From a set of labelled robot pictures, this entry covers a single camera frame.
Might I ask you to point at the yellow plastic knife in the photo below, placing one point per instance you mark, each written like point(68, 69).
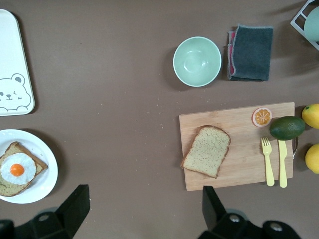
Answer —
point(282, 164)

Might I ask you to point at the green bowl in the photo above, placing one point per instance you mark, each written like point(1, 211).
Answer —
point(197, 62)

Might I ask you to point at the fried egg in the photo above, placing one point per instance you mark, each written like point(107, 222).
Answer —
point(25, 164)

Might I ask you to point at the white round plate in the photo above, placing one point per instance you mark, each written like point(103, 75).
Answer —
point(47, 164)

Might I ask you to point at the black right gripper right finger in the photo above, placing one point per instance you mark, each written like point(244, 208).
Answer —
point(214, 214)

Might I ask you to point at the yellow plastic fork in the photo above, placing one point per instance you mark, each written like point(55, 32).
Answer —
point(269, 169)

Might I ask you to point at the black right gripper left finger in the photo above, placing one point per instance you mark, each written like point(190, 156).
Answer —
point(74, 214)

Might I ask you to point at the grey folded cloth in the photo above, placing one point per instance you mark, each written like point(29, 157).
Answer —
point(251, 53)

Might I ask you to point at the yellow lemon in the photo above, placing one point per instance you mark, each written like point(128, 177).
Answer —
point(312, 158)
point(311, 115)

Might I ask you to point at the orange slice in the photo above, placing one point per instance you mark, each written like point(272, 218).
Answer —
point(261, 117)

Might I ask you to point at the plain bread slice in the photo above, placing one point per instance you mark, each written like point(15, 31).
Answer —
point(207, 152)

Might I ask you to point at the green avocado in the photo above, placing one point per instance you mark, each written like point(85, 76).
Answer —
point(286, 127)

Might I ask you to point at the wooden cutting board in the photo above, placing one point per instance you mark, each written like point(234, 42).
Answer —
point(244, 159)

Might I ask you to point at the cream bear print tray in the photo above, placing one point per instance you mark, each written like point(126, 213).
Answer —
point(12, 54)

